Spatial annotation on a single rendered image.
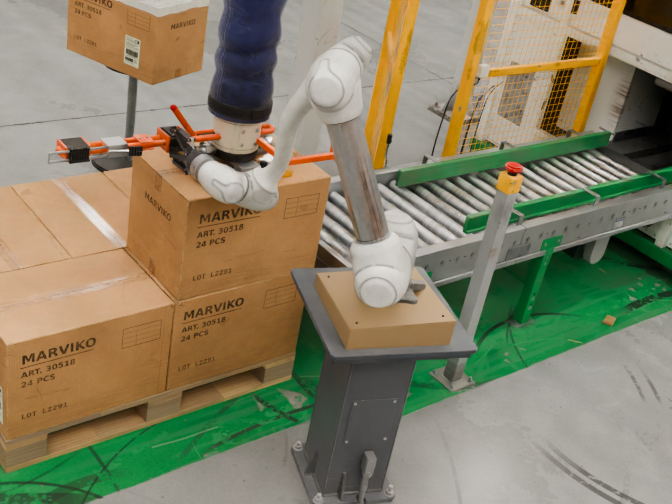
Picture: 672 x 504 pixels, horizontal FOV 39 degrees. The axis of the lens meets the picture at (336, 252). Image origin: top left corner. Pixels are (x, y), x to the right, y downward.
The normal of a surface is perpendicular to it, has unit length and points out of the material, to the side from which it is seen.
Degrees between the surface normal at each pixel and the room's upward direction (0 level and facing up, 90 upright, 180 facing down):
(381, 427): 90
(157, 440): 0
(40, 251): 0
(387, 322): 5
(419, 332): 90
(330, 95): 82
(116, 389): 90
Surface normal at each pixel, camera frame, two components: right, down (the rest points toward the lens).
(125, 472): 0.17, -0.85
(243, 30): -0.09, 0.23
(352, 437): 0.29, 0.52
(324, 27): 0.60, 0.49
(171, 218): -0.79, 0.18
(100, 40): -0.52, 0.35
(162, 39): 0.83, 0.40
